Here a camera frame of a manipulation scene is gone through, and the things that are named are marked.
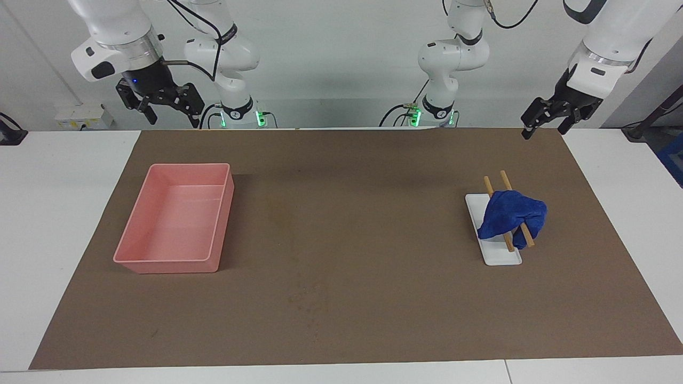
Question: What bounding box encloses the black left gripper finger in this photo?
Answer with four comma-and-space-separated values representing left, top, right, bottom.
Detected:
557, 105, 596, 135
521, 96, 567, 141

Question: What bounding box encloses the wooden rack rod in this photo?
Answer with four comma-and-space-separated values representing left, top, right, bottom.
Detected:
483, 176, 515, 253
499, 170, 535, 248

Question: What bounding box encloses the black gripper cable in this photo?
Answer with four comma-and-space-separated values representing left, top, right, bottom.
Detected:
483, 0, 654, 74
160, 0, 224, 82

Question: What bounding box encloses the black clamp mount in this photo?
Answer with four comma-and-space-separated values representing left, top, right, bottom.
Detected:
0, 112, 28, 146

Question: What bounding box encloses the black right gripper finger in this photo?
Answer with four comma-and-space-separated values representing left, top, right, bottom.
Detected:
160, 83, 206, 129
116, 79, 158, 126

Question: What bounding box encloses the brown table mat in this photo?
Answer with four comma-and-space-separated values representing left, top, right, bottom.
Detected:
29, 128, 683, 370

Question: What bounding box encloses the pink plastic bin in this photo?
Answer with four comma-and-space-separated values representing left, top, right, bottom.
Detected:
113, 163, 235, 274

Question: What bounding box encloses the black left arm base cable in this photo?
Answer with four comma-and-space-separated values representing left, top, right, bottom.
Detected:
379, 80, 430, 127

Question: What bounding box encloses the black arm base cable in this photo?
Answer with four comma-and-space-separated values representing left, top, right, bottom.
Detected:
199, 103, 224, 130
379, 80, 430, 127

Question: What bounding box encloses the blue crate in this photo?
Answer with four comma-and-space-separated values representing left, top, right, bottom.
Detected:
656, 133, 683, 188

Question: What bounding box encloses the black right arm base cable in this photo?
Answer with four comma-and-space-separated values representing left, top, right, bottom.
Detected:
199, 103, 224, 130

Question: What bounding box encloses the white power socket box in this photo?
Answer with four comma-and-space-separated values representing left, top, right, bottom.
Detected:
54, 104, 114, 130

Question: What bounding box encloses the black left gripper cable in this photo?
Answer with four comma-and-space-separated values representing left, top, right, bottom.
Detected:
483, 0, 654, 74

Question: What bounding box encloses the black stand leg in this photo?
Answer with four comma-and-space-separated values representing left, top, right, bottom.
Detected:
622, 85, 683, 142

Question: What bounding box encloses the blue towel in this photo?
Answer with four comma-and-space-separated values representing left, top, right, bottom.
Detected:
476, 190, 548, 247

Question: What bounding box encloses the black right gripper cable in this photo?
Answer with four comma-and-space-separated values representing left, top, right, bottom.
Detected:
160, 0, 224, 82

